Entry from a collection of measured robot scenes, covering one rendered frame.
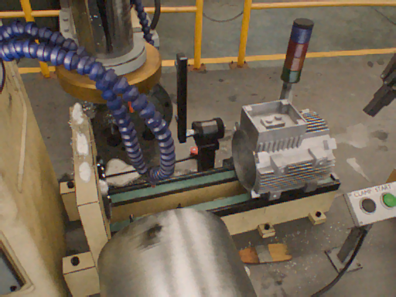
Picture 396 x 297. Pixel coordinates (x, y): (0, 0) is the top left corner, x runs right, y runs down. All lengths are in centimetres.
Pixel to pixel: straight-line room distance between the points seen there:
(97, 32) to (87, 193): 28
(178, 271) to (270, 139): 40
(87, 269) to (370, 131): 110
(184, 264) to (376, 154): 99
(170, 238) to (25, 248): 26
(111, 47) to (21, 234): 34
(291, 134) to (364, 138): 64
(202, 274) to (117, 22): 39
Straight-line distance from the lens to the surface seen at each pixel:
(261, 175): 83
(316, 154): 87
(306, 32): 112
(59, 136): 135
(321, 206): 109
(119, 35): 58
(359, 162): 133
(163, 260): 54
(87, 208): 66
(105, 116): 95
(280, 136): 82
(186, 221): 58
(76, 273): 85
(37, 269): 74
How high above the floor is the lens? 163
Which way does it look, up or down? 43 degrees down
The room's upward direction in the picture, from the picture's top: 2 degrees clockwise
